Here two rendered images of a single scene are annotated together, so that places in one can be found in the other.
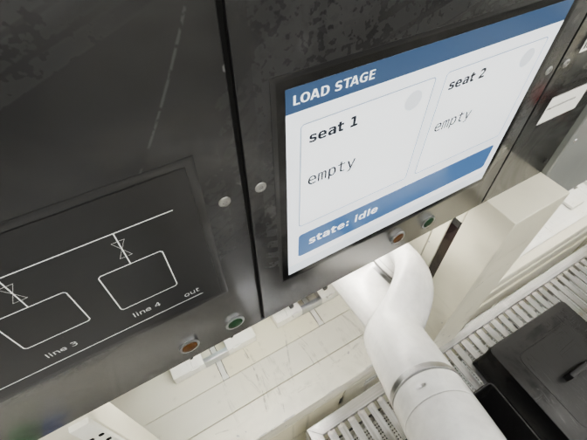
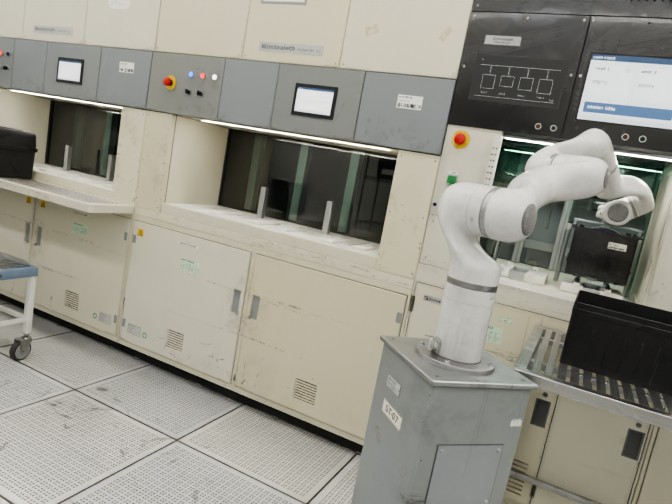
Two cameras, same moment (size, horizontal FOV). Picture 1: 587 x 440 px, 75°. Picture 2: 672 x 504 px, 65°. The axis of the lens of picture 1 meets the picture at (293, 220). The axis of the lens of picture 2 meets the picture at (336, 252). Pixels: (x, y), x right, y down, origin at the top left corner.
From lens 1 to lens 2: 190 cm
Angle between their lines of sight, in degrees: 62
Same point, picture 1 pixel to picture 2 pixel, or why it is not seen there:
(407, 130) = (626, 80)
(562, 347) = not seen: outside the picture
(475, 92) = (654, 78)
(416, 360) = not seen: hidden behind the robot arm
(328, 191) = (597, 88)
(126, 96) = (566, 45)
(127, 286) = (541, 86)
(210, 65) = (580, 44)
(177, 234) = (558, 77)
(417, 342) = not seen: hidden behind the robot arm
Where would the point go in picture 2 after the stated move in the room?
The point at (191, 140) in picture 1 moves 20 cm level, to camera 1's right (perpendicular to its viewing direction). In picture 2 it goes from (571, 56) to (631, 51)
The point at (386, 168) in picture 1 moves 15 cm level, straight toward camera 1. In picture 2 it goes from (618, 91) to (581, 81)
